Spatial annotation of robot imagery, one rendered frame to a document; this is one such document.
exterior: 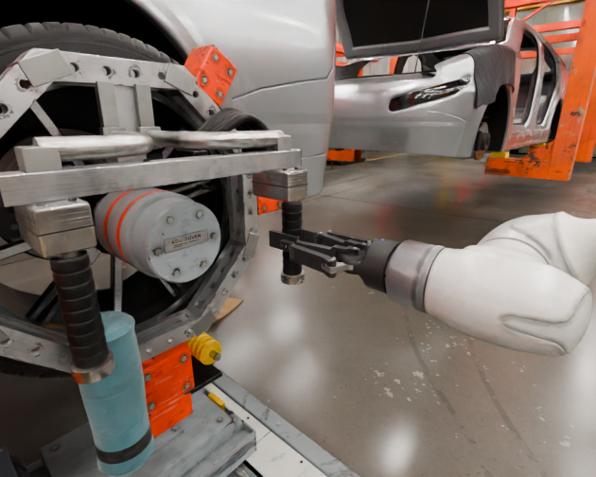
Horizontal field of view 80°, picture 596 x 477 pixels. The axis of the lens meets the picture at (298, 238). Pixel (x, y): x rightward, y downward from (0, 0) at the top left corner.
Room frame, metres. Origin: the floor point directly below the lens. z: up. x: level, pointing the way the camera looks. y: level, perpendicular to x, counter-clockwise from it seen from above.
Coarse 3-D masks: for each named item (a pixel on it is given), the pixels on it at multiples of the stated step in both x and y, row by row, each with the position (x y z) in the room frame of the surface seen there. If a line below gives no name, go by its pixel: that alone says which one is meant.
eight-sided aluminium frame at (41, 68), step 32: (32, 64) 0.52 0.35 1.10; (64, 64) 0.55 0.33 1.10; (96, 64) 0.59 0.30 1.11; (128, 64) 0.62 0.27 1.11; (160, 64) 0.66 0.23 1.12; (0, 96) 0.49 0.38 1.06; (32, 96) 0.52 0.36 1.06; (192, 96) 0.70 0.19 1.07; (0, 128) 0.49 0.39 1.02; (256, 224) 0.81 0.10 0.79; (224, 256) 0.79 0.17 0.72; (224, 288) 0.73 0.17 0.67; (0, 320) 0.46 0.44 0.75; (160, 320) 0.67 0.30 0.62; (192, 320) 0.67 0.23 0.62; (0, 352) 0.44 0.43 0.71; (32, 352) 0.47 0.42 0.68; (64, 352) 0.50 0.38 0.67; (160, 352) 0.61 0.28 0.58
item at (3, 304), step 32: (160, 96) 0.75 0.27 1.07; (192, 128) 0.80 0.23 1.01; (192, 192) 0.81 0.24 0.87; (224, 192) 0.85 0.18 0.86; (224, 224) 0.84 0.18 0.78; (0, 256) 0.54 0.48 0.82; (96, 256) 0.64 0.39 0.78; (0, 288) 0.64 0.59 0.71; (128, 288) 0.83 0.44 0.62; (160, 288) 0.80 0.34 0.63; (192, 288) 0.77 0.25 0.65; (32, 320) 0.55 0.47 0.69
